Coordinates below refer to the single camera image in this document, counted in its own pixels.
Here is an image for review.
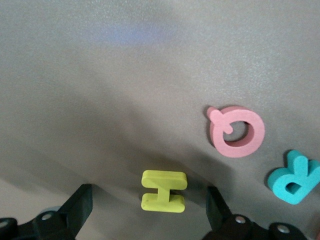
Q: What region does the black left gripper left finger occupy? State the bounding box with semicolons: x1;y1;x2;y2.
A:
0;184;93;240

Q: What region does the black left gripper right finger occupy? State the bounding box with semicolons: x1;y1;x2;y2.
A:
202;186;306;240

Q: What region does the yellow foam letter H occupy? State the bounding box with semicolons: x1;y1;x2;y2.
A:
140;169;188;213

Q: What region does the red foam letter Q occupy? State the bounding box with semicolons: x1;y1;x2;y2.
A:
206;105;266;159

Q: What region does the teal foam letter R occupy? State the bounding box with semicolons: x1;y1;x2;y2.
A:
267;149;320;206

